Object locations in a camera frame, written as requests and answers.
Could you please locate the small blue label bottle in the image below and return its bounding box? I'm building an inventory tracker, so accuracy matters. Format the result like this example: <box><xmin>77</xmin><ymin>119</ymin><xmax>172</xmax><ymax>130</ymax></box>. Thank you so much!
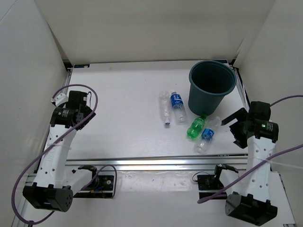
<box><xmin>194</xmin><ymin>116</ymin><xmax>221</xmax><ymax>154</ymax></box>

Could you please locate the green plastic soda bottle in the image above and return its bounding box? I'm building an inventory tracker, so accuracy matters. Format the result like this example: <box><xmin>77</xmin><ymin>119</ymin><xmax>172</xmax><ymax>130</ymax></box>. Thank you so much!
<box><xmin>187</xmin><ymin>114</ymin><xmax>207</xmax><ymax>139</ymax></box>

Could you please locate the clear unlabelled plastic bottle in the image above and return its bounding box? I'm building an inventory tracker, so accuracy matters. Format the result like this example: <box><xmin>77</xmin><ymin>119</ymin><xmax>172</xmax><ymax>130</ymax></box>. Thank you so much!
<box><xmin>159</xmin><ymin>91</ymin><xmax>171</xmax><ymax>128</ymax></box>

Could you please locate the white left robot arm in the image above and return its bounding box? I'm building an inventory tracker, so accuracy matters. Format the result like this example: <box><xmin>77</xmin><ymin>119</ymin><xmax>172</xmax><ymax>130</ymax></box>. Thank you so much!
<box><xmin>23</xmin><ymin>104</ymin><xmax>99</xmax><ymax>212</ymax></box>

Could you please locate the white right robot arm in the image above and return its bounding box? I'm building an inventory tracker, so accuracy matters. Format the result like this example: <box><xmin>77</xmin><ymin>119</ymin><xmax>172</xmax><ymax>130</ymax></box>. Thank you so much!
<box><xmin>213</xmin><ymin>102</ymin><xmax>278</xmax><ymax>227</ymax></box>

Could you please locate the dark teal plastic bin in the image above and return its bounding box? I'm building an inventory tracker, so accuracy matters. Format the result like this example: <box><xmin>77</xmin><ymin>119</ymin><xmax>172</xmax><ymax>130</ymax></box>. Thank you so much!
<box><xmin>188</xmin><ymin>60</ymin><xmax>237</xmax><ymax>115</ymax></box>

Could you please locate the blue table edge sticker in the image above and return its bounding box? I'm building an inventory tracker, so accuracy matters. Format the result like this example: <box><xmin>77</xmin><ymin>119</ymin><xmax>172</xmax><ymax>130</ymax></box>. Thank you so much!
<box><xmin>73</xmin><ymin>64</ymin><xmax>90</xmax><ymax>69</ymax></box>

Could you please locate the blue label water bottle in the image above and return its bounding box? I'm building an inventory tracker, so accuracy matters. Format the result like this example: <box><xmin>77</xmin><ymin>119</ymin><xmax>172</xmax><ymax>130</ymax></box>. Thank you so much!
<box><xmin>170</xmin><ymin>90</ymin><xmax>187</xmax><ymax>125</ymax></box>

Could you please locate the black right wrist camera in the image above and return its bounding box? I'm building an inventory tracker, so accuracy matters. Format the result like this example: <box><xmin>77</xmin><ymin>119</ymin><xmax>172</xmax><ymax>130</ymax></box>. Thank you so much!
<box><xmin>249</xmin><ymin>101</ymin><xmax>271</xmax><ymax>121</ymax></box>

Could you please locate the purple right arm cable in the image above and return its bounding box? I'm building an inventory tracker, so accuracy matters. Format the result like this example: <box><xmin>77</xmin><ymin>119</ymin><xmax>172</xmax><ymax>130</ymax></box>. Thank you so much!
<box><xmin>197</xmin><ymin>95</ymin><xmax>303</xmax><ymax>204</ymax></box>

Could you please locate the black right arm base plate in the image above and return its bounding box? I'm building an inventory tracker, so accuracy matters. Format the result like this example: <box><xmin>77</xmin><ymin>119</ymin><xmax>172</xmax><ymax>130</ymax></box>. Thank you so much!
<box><xmin>192</xmin><ymin>171</ymin><xmax>224</xmax><ymax>199</ymax></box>

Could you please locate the aluminium front frame rail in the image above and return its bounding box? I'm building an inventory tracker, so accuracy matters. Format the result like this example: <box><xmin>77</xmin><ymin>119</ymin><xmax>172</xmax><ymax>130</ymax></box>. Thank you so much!
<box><xmin>66</xmin><ymin>154</ymin><xmax>248</xmax><ymax>171</ymax></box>

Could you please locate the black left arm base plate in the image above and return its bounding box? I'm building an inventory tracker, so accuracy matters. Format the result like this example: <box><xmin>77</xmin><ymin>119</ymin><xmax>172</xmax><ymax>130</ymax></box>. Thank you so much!
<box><xmin>74</xmin><ymin>175</ymin><xmax>115</xmax><ymax>199</ymax></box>

